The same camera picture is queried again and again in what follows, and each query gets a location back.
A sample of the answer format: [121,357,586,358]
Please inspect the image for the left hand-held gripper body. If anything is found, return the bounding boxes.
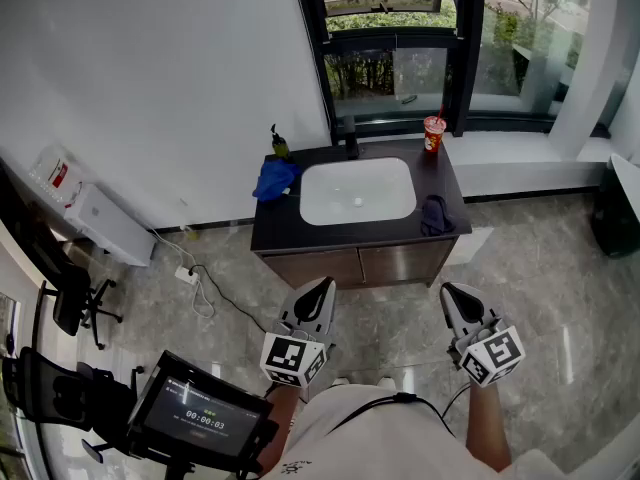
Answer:
[259,317,335,389]

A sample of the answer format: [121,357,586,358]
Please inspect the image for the person's left forearm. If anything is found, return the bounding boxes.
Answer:
[257,385,306,477]

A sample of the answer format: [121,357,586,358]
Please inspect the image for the green soap pump bottle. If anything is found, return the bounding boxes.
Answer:
[270,123,292,162]

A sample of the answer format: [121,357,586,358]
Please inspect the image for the dark wooden vanity cabinet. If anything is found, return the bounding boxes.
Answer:
[249,137,473,290]

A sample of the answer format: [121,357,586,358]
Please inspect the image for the black monitor cable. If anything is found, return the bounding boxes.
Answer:
[324,391,459,439]

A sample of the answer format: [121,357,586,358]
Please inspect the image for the black faucet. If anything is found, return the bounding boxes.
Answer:
[342,115,361,162]

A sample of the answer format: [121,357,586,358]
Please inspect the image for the person's right forearm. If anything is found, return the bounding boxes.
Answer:
[465,380,514,473]

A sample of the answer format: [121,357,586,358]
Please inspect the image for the dark framed window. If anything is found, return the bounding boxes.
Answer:
[291,0,614,139]
[0,292,21,480]

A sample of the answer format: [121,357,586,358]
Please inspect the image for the white box appliance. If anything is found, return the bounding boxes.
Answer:
[63,183,158,268]

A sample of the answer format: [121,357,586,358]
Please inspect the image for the person's white shirt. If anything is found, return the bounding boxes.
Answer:
[259,385,640,480]

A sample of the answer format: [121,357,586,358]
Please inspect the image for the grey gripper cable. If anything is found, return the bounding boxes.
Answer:
[442,382,471,419]

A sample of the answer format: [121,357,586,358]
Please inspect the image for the black power cable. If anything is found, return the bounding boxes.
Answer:
[189,264,269,333]

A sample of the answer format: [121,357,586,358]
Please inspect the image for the red drink cup with straw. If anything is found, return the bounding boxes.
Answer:
[423,103,448,153]

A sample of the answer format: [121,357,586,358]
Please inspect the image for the blue cloth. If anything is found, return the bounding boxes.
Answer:
[252,159,302,203]

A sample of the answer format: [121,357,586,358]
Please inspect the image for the black mesh office chair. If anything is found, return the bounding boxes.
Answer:
[2,346,146,457]

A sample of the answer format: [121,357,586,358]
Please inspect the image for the black chest-mounted monitor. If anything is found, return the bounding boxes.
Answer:
[127,350,280,474]

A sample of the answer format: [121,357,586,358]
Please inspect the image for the dark grey cloth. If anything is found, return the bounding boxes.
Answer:
[420,194,456,238]

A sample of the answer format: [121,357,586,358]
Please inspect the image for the white sink basin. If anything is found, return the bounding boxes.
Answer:
[298,156,418,227]

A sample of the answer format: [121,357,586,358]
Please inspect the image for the white power cable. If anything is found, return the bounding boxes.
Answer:
[144,225,216,319]

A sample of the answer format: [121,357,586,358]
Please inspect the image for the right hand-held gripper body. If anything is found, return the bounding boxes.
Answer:
[447,317,526,388]

